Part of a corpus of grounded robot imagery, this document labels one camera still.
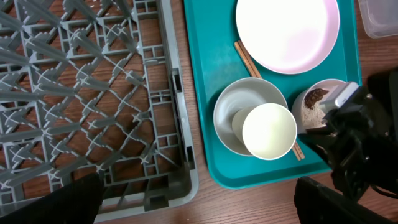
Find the large white plate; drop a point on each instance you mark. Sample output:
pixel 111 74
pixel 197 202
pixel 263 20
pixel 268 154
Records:
pixel 288 36

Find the white paper cup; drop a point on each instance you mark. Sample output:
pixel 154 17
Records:
pixel 267 131

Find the black plastic tray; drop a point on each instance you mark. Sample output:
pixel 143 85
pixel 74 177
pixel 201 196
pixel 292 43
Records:
pixel 317 204

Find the brown food scrap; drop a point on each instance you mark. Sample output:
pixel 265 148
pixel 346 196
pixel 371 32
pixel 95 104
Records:
pixel 314 96

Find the wooden chopsticks pair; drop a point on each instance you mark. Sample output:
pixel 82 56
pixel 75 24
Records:
pixel 253 71

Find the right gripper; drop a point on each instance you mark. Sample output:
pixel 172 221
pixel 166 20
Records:
pixel 359 139

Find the grey dish rack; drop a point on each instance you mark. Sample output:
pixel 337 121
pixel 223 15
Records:
pixel 94 87

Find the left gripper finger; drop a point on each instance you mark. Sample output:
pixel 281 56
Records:
pixel 77 202

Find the teal plastic tray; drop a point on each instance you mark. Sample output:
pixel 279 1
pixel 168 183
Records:
pixel 211 30

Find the small pink bowl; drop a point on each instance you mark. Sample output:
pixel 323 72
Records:
pixel 299 101

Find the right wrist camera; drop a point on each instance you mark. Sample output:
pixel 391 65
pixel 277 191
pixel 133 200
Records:
pixel 337 96

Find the clear plastic bin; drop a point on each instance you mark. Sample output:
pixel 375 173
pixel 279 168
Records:
pixel 379 17

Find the white rice pile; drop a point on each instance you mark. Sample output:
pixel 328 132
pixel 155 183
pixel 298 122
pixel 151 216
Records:
pixel 312 118

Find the grey bowl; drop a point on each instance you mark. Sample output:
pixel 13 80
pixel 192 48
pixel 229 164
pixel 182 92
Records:
pixel 241 94

